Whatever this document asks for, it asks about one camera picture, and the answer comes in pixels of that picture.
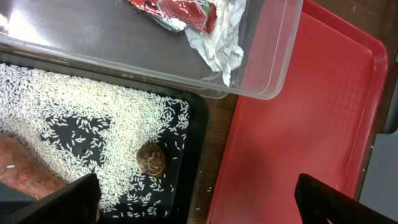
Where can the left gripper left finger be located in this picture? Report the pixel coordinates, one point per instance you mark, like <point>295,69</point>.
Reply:
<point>75,203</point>

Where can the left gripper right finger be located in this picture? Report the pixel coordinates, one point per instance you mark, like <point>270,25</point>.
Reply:
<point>319,203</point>

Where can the orange carrot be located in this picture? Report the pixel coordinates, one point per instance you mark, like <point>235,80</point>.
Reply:
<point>23,172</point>

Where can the white rice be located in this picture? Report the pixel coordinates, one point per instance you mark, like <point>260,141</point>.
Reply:
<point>76,126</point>

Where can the brown mushroom piece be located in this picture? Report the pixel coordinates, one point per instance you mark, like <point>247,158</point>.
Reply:
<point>151,160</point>

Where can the white napkin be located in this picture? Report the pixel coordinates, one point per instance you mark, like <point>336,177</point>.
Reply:
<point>220,49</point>

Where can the red snack wrapper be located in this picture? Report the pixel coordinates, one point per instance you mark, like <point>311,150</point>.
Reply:
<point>175,15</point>

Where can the red serving tray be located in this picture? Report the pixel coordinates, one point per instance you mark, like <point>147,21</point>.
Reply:
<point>319,124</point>

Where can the black tray bin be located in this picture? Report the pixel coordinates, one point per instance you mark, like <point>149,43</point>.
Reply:
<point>182,149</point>

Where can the clear plastic bin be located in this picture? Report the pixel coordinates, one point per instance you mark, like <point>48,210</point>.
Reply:
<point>114,36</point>

